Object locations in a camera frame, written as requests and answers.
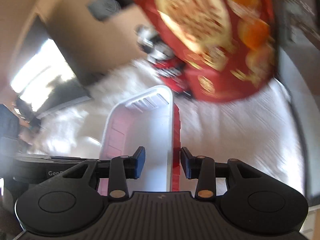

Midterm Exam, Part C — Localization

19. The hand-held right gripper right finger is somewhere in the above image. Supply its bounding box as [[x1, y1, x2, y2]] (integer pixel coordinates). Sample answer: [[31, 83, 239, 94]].
[[180, 146, 262, 201]]

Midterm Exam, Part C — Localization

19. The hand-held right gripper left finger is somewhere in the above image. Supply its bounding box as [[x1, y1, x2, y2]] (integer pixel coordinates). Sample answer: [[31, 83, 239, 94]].
[[62, 146, 146, 200]]

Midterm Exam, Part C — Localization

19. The red and white rectangular tray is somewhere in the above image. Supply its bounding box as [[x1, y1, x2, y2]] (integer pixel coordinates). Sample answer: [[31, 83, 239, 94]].
[[99, 85, 181, 195]]

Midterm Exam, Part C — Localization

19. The white textured cloth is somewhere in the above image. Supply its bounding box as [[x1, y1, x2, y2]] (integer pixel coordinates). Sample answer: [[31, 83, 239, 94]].
[[27, 60, 308, 198]]

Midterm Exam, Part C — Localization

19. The black computer monitor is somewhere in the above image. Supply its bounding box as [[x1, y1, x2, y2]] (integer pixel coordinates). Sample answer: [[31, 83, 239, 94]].
[[9, 14, 105, 120]]

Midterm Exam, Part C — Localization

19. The panda figurine bottle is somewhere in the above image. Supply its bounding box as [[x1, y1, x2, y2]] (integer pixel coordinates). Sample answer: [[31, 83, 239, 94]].
[[135, 24, 194, 99]]

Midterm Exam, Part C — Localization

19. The red snack bag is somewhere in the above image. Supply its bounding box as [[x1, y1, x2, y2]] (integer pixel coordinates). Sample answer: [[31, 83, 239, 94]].
[[125, 0, 279, 103]]

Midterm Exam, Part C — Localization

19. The black wall socket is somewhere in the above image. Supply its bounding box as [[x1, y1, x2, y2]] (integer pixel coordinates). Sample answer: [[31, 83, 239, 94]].
[[86, 0, 137, 22]]

